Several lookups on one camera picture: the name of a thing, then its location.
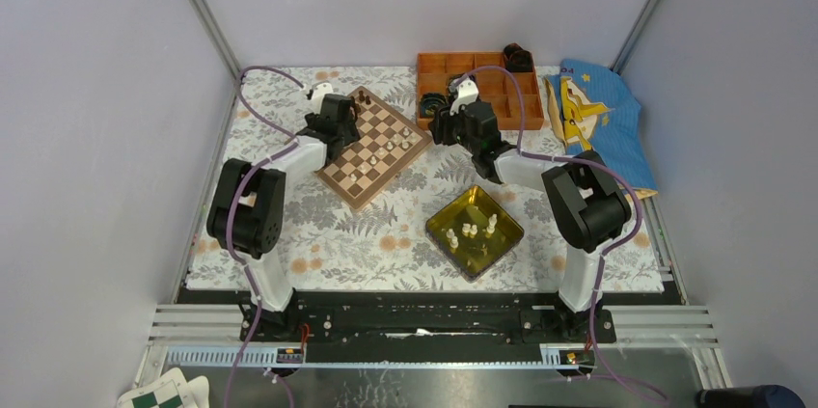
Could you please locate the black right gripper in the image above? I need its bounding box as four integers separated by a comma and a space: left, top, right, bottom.
426, 99, 479, 156

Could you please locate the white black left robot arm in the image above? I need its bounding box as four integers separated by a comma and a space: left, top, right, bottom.
205, 94, 361, 341

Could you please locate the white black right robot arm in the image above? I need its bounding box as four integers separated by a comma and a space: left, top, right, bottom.
429, 100, 635, 342

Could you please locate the wooden chess board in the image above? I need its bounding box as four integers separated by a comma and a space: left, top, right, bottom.
316, 87, 432, 210

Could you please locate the gold metal tin tray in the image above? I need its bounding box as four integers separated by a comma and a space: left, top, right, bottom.
424, 185, 525, 283

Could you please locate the blue pikachu cloth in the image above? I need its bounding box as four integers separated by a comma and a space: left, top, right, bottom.
543, 59, 658, 199

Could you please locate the dark blue cylinder object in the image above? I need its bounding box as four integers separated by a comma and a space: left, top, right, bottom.
694, 385, 805, 408

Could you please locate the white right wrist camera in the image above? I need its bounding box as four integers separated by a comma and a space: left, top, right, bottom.
449, 78, 479, 116

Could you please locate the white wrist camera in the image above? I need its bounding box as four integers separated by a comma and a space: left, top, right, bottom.
305, 82, 334, 103
449, 78, 479, 116

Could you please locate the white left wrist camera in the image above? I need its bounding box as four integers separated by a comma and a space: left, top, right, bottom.
305, 82, 334, 103

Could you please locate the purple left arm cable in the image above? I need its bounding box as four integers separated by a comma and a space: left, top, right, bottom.
220, 65, 314, 408

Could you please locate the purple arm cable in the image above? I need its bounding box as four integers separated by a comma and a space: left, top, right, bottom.
453, 65, 672, 406
220, 65, 314, 408

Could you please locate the black rolled strap corner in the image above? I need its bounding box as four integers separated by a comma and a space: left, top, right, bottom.
503, 43, 534, 73

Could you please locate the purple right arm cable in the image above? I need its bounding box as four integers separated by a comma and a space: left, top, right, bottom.
453, 65, 672, 406

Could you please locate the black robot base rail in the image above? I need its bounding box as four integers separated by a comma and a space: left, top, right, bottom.
162, 292, 616, 365

